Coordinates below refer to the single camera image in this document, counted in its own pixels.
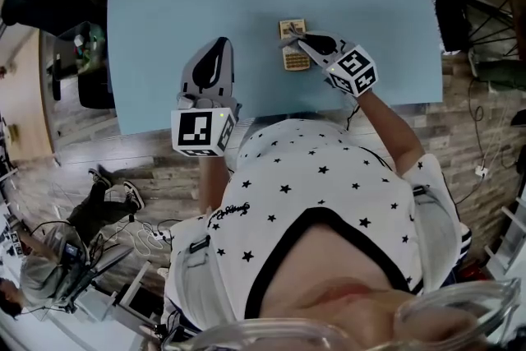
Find clear bin of colourful items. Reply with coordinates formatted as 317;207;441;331
57;22;110;75

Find person's right forearm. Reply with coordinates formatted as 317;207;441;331
357;90;427;178

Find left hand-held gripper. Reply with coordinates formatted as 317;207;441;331
170;36;242;158

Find person's neck and chin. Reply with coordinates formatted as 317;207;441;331
262;213;412;351

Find grey cloth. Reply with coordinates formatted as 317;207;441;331
279;22;313;51

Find person's white star-print shirt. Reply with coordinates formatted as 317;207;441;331
162;118;473;332

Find black bag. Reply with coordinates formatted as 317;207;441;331
435;0;472;53

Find grey shoulder strap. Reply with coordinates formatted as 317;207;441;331
413;184;461;289
170;236;231;321

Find dark wooden side table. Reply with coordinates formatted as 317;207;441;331
451;0;526;58

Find black office chair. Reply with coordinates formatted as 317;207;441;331
2;0;116;110

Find clear-framed glasses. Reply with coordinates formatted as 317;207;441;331
162;278;522;351

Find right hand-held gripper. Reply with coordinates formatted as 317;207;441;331
296;30;378;98

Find light wooden desk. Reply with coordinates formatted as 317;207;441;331
0;28;57;161

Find person's left forearm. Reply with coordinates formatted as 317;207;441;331
199;154;231;219

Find beige calculator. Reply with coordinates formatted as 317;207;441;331
279;17;311;73

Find white cable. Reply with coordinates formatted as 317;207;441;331
135;225;159;256

